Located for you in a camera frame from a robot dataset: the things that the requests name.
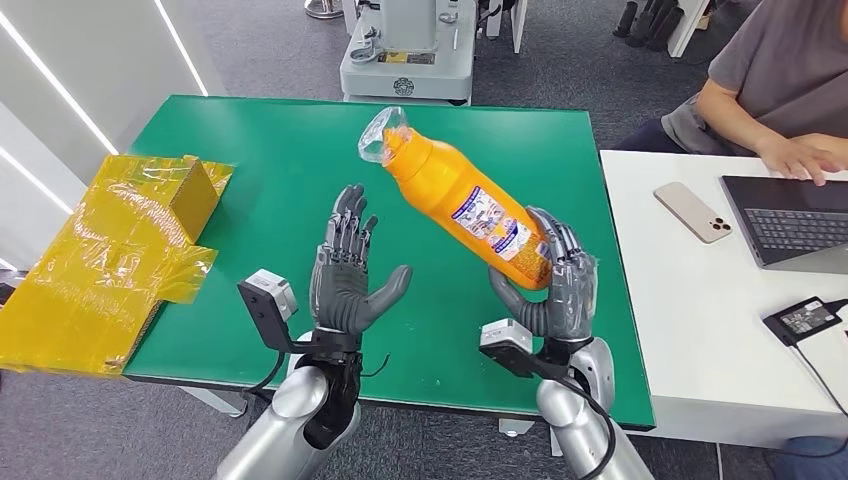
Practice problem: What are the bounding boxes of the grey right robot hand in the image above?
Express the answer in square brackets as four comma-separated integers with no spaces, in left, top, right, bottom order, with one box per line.
[488,206,599,342]

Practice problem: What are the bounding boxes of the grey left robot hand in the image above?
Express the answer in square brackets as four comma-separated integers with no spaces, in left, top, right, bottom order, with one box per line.
[309,184,413,336]

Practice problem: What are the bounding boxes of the orange plastic bottle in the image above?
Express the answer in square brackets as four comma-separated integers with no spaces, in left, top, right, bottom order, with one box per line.
[357,105,554,291]

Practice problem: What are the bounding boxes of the white desk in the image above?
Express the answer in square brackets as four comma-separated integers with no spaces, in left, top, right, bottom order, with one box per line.
[599,149,848,450]

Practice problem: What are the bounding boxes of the beige smartphone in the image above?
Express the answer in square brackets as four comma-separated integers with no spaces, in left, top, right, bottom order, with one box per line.
[653,182,733,245]

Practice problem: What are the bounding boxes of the green table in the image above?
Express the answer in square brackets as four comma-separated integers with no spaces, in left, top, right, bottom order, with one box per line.
[122,94,657,439]

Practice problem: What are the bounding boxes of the dark grey laptop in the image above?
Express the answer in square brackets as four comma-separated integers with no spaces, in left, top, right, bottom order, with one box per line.
[720,174,848,276]

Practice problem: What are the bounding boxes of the black power adapter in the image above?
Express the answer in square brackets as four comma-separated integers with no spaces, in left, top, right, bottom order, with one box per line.
[762,296,844,348]

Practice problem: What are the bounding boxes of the yellow taped cardboard box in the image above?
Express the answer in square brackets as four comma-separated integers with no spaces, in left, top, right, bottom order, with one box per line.
[0,154,235,379]

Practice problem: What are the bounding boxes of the person's hand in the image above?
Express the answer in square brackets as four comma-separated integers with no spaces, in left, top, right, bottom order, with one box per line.
[757,132,848,187]

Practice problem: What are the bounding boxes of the blue object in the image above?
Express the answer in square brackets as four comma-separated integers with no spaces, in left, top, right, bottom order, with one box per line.
[771,435,848,480]

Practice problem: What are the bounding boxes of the metal stand base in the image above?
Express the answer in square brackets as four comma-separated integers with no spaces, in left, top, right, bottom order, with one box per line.
[303,0,344,21]

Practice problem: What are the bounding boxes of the white furniture panel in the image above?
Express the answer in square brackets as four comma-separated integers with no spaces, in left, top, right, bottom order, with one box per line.
[483,0,528,56]

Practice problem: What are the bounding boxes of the black chair legs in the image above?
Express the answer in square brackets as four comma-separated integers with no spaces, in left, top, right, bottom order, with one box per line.
[611,0,684,53]

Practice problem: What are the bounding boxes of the white cabinet panel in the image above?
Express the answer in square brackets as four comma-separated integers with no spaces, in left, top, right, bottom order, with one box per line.
[666,0,710,59]

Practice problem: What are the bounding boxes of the person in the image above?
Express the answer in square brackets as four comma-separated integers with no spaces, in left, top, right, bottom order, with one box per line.
[612,0,848,188]

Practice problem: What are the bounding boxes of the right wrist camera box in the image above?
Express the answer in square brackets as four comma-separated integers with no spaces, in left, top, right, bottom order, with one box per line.
[478,318,552,380]

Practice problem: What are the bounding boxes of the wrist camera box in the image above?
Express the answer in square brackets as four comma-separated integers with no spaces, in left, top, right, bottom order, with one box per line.
[237,268,313,356]
[478,318,552,380]

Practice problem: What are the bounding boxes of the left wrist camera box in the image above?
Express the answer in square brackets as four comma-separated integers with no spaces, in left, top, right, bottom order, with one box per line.
[237,268,313,356]

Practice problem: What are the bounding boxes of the black left camera cable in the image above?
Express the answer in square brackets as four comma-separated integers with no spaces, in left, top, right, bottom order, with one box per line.
[241,351,287,399]

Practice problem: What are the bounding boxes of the black camera cable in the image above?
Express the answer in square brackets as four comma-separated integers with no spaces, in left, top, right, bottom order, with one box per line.
[555,376,619,480]
[241,351,287,399]

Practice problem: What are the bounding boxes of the black right camera cable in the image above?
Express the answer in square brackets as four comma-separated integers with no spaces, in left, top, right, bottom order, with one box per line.
[555,376,619,480]

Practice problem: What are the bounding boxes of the black adapter cable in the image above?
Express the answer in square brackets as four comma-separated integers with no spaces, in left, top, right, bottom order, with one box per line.
[790,343,848,420]

